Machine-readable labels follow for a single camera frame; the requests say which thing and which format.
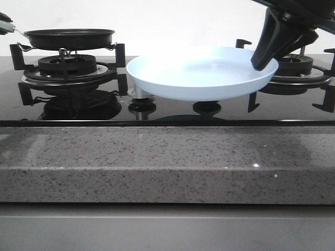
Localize gas burner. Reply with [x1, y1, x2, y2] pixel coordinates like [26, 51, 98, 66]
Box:
[38, 54, 97, 77]
[276, 54, 314, 76]

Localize right gas burner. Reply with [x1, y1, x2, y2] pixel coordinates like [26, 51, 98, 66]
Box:
[276, 54, 314, 76]

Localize black pan support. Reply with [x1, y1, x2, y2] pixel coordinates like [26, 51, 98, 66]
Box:
[10, 43, 128, 105]
[235, 39, 335, 113]

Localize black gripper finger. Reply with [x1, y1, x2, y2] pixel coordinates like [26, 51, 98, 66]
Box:
[251, 7, 291, 70]
[0, 12, 16, 35]
[269, 25, 318, 59]

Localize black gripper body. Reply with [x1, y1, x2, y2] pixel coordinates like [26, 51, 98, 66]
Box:
[256, 0, 334, 31]

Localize left black pan support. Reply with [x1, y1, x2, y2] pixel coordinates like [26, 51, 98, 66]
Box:
[10, 43, 128, 105]

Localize left silver stove knob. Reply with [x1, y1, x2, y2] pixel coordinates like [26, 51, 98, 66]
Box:
[127, 85, 153, 99]

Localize left gas burner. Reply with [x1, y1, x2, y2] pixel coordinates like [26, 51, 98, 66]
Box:
[38, 54, 97, 77]

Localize grey cabinet front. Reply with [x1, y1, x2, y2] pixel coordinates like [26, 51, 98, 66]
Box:
[1, 203, 334, 250]

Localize black glass cooktop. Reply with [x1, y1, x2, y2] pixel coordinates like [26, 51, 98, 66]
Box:
[1, 56, 334, 127]

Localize right black pan support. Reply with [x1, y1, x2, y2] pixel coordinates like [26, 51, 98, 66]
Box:
[235, 39, 335, 113]

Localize black frying pan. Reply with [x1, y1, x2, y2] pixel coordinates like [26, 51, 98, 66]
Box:
[24, 28, 115, 51]

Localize light blue plate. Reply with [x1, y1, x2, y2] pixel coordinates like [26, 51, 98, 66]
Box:
[126, 47, 278, 101]

